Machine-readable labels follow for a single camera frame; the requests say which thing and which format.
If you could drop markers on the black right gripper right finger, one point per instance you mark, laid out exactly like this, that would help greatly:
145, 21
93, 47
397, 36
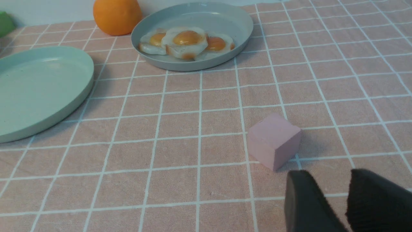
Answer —
375, 204

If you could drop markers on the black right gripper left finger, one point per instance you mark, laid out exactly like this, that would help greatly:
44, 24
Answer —
306, 208

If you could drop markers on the fried egg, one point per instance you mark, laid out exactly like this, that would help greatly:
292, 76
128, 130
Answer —
151, 43
184, 42
218, 44

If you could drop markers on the pink foam cube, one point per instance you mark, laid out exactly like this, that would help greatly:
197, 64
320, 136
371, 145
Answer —
273, 141

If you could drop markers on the grey-blue egg plate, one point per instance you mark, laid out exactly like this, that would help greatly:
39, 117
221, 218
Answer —
210, 16

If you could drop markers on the orange fruit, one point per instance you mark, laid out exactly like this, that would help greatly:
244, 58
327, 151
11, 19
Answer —
117, 17

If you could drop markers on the teal centre plate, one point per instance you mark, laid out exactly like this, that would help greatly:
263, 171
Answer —
41, 87

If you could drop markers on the green foam cube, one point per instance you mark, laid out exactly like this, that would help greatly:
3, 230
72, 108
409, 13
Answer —
6, 24

